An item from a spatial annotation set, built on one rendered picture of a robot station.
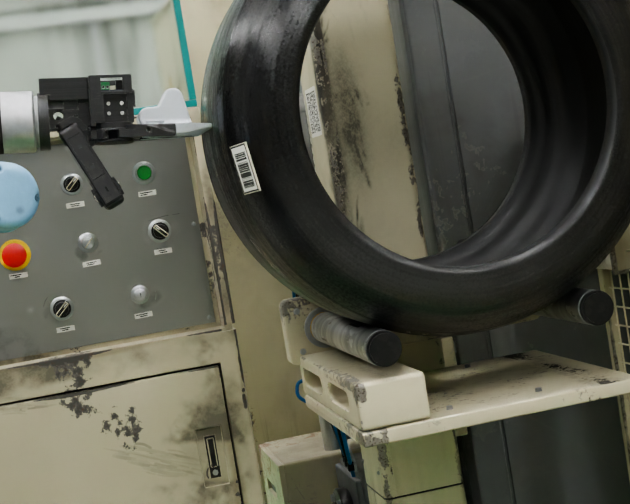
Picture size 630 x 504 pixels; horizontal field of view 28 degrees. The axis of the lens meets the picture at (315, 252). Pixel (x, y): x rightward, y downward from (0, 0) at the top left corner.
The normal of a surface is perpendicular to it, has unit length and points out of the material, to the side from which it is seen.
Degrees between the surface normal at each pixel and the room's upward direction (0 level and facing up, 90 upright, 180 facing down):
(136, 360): 90
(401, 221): 90
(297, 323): 90
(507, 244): 81
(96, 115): 91
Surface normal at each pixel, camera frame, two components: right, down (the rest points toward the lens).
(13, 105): 0.15, -0.46
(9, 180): 0.54, -0.04
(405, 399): 0.20, 0.02
